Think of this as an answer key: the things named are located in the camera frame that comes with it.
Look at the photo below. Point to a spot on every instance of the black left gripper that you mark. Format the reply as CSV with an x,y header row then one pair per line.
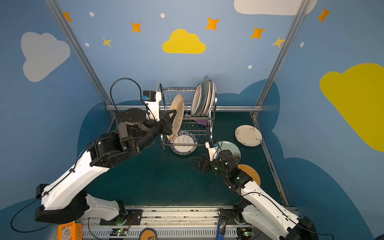
x,y
165,126

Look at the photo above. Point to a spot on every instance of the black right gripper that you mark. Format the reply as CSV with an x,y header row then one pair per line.
x,y
206,163

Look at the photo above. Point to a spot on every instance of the dark blue speckled plate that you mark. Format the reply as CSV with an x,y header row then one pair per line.
x,y
179,106

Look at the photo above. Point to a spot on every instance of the green rim lettered plate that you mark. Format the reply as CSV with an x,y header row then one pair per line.
x,y
184,144

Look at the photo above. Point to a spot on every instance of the orange sunburst plate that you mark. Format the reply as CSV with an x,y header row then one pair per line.
x,y
214,99
196,99

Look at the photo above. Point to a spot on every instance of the plain pale green plate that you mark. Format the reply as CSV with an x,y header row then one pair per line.
x,y
204,96

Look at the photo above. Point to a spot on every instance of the white cloud motif plate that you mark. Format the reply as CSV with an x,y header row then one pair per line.
x,y
209,99

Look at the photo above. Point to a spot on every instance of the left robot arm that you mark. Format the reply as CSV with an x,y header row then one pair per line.
x,y
66,199

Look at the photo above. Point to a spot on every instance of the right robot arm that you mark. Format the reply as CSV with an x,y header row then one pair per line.
x,y
257,208

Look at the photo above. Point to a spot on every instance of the stainless steel dish rack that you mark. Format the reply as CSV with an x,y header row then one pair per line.
x,y
189,126

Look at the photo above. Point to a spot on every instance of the light green flower plate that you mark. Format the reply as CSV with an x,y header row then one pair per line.
x,y
226,145

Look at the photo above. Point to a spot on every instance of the pink purple silicone spatula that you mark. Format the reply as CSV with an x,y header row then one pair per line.
x,y
202,122

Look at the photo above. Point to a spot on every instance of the orange woven plate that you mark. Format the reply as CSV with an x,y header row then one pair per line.
x,y
251,172

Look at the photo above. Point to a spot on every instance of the white red-berry plate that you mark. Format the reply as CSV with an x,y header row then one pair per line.
x,y
248,136

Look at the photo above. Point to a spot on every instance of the round black orange logo disc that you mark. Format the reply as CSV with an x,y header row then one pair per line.
x,y
148,234

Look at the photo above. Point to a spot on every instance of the orange green box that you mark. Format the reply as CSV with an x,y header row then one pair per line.
x,y
70,231

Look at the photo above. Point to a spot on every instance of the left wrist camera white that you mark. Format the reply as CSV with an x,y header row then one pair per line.
x,y
152,103

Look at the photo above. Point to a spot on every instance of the blue handled tool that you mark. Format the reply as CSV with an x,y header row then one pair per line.
x,y
221,230

